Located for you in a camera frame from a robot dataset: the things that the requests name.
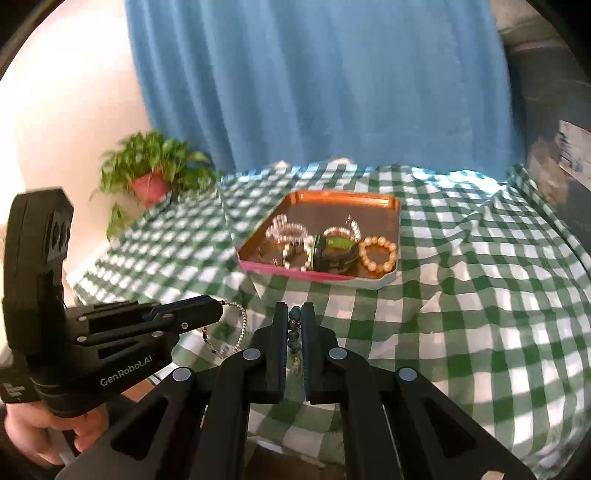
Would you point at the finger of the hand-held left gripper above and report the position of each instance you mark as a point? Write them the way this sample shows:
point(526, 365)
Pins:
point(189, 314)

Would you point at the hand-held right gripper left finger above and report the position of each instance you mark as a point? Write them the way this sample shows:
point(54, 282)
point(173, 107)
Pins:
point(278, 350)

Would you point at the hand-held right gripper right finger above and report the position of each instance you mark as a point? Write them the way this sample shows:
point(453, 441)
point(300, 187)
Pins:
point(308, 355)

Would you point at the pink metal tin tray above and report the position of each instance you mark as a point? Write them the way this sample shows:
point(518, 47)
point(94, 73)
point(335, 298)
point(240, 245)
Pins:
point(369, 207)

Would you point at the person's left hand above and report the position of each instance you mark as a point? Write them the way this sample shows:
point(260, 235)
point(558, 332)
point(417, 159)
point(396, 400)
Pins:
point(32, 429)

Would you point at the green round jar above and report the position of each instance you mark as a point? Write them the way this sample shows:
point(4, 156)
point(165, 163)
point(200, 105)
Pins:
point(334, 251)

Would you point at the potted green plant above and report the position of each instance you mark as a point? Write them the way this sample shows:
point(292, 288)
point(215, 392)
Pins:
point(154, 154)

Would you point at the green checkered tablecloth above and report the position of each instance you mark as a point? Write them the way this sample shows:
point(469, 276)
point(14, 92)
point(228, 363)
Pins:
point(461, 295)

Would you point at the blue curtain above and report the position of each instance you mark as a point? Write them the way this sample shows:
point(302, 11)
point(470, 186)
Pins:
point(323, 78)

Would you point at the white paper label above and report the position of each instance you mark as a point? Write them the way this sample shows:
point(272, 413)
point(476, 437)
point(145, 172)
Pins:
point(575, 147)

